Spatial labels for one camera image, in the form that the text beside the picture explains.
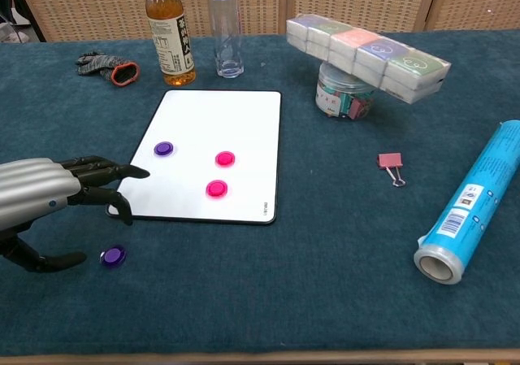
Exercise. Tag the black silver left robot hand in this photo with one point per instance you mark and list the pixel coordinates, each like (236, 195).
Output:
(32, 190)

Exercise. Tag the purple round magnet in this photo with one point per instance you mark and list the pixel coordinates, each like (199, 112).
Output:
(113, 256)
(163, 149)

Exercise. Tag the red round magnet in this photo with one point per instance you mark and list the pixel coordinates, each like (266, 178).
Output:
(216, 188)
(224, 158)

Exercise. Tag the grey knit work glove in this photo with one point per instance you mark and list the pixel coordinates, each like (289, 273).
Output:
(107, 67)

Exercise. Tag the white magnetic board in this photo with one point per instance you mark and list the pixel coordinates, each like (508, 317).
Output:
(203, 117)

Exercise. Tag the brown tea bottle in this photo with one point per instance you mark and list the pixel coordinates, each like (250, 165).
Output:
(170, 36)

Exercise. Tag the clear empty water bottle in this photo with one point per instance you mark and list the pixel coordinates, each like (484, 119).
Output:
(225, 27)

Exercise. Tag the dark blue table cloth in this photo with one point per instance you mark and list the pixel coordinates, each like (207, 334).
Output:
(284, 279)

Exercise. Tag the clear jar of clips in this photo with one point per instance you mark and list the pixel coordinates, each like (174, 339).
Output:
(341, 96)

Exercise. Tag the wrapped tissue packs bundle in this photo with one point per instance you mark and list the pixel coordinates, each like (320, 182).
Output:
(365, 56)

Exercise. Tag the pink binder clip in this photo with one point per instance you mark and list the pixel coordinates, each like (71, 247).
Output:
(391, 160)

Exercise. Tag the blue cling film roll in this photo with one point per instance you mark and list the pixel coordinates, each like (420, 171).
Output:
(475, 202)

